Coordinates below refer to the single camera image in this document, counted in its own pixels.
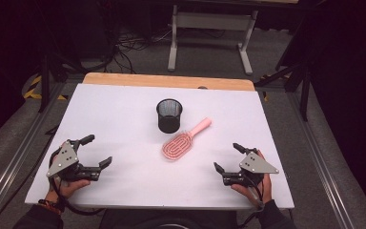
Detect white board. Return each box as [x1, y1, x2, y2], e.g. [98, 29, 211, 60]
[24, 83, 295, 211]

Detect black metal stand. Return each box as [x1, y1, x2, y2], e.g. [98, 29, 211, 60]
[37, 52, 89, 115]
[254, 59, 313, 122]

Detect pink hair brush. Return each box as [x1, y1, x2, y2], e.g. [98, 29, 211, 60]
[161, 116, 214, 161]

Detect person's right hand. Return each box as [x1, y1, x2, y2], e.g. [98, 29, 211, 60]
[230, 150, 274, 208]

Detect left hand-held gripper cable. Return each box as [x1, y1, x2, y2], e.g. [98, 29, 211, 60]
[47, 176, 107, 217]

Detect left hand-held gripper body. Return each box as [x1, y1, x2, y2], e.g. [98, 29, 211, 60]
[46, 138, 103, 183]

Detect hand-held gripper cable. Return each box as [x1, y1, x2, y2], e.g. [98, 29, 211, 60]
[237, 174, 267, 229]
[47, 176, 107, 217]

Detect dark braided wristband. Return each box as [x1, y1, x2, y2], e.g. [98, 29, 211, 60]
[37, 198, 63, 216]

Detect wooden table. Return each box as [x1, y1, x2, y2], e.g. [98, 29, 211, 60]
[82, 72, 256, 93]

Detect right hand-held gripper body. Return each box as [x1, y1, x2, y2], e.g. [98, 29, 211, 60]
[222, 147, 280, 188]

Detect yellow black hazard tape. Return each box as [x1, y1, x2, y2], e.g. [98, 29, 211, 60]
[259, 73, 293, 103]
[23, 73, 69, 101]

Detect aluminium floor rail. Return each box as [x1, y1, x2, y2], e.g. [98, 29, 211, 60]
[286, 91, 357, 229]
[0, 81, 69, 229]

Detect right hand-held gripper cable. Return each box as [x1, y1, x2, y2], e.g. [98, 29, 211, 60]
[237, 174, 267, 229]

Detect black mesh cup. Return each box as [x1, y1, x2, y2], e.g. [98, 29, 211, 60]
[155, 98, 184, 135]

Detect black floor cables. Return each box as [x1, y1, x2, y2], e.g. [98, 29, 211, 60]
[106, 27, 174, 74]

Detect white metal table frame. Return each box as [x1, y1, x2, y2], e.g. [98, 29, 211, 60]
[167, 4, 259, 76]

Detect person's left hand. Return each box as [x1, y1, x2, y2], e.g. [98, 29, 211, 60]
[45, 149, 92, 204]

